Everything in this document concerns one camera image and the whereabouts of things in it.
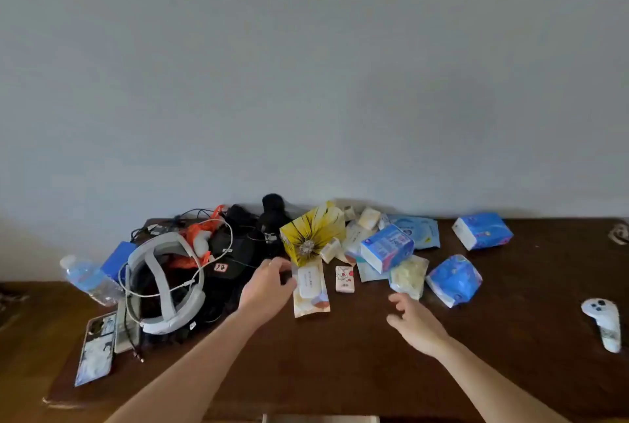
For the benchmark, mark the person's left thumb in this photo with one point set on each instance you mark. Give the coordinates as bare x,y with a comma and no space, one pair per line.
289,285

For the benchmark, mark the pale blue flat packet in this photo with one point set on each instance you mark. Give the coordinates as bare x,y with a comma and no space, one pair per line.
368,272

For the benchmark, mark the pale yellow tissue packet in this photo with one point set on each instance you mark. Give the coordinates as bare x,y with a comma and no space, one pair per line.
409,276

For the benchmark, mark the white patterned tissue packet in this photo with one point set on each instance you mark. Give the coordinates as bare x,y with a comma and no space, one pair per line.
355,238

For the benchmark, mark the white flat panel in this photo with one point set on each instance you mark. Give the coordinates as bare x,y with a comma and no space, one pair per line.
319,419

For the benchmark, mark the blue rectangular box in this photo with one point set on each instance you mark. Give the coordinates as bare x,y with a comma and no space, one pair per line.
118,258

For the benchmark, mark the yellow flower print tissue packet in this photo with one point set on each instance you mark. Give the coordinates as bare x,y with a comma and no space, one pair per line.
312,232

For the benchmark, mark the beige wet wipes packet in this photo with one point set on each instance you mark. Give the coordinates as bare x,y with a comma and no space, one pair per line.
310,292

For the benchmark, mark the blue soft tissue packet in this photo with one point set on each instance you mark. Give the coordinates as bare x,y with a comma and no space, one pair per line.
454,281
482,231

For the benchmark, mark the person's right hand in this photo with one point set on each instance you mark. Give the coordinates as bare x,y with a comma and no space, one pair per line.
421,327

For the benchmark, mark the person's left hand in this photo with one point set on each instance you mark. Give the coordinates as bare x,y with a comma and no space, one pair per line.
263,292

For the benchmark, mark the small red white tissue packet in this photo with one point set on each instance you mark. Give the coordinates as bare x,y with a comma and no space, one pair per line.
344,279

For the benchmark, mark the person's right forearm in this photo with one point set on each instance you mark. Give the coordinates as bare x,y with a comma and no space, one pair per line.
486,388

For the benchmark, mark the grey flat device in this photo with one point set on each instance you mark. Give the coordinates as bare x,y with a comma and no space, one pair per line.
124,327

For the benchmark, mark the person's left forearm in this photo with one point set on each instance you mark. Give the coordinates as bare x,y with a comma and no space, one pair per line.
196,373

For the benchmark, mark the black cylindrical device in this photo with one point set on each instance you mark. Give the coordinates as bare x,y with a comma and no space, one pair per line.
273,216

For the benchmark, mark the black bag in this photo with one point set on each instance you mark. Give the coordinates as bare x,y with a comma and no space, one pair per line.
236,260

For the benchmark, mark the light blue wipes packet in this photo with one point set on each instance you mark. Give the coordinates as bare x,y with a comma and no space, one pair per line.
420,231

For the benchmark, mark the clear plastic water bottle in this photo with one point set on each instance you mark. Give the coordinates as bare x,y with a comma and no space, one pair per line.
90,280

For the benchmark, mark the person's right thumb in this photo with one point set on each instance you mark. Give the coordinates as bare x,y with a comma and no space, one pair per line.
394,320

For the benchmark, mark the phone with picture case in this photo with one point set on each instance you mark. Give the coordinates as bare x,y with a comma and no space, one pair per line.
96,350

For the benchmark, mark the white handheld controller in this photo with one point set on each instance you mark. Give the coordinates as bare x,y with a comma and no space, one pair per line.
603,322

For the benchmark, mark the blue white tissue brick packet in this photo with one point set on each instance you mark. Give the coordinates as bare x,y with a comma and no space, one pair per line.
386,247

